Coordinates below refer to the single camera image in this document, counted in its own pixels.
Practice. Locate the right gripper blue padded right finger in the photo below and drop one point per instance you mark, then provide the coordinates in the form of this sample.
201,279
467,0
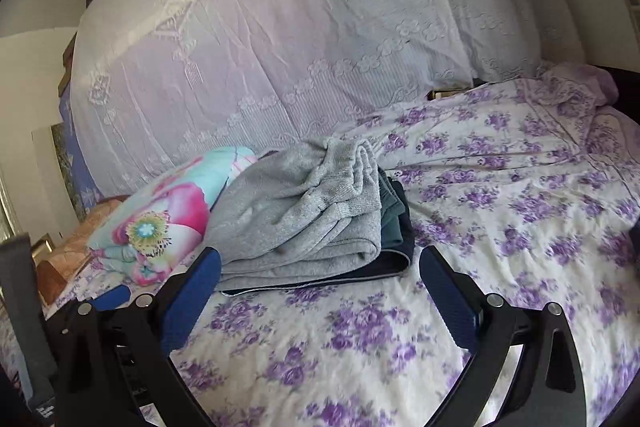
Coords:
456,298

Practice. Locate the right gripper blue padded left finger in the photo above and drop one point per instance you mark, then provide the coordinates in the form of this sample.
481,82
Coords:
184,296

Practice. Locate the grey fleece pants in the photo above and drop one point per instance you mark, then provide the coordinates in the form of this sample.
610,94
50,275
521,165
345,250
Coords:
306,214

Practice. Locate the colourful floral folded blanket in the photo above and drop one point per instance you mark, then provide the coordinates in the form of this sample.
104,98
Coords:
150,233

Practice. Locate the white lace covered headboard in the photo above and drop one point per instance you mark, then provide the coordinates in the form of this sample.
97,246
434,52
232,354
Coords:
157,82

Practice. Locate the blue patterned cloth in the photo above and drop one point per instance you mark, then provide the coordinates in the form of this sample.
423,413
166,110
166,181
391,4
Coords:
81,188

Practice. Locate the brown wooden bedside furniture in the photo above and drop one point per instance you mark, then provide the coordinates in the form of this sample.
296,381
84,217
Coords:
57,269

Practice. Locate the dark green folded garment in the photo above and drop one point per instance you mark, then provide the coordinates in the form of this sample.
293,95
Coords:
397,241

